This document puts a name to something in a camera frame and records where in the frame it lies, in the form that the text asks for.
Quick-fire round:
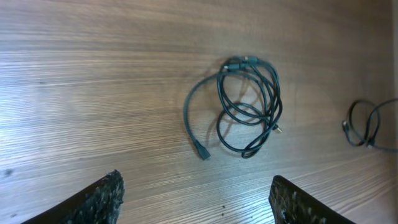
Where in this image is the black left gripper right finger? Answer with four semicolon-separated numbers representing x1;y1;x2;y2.
269;175;353;224

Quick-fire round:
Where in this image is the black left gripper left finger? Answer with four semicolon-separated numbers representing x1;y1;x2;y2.
24;170;125;224

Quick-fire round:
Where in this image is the black USB cable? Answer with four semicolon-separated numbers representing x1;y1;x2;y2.
182;55;284;161

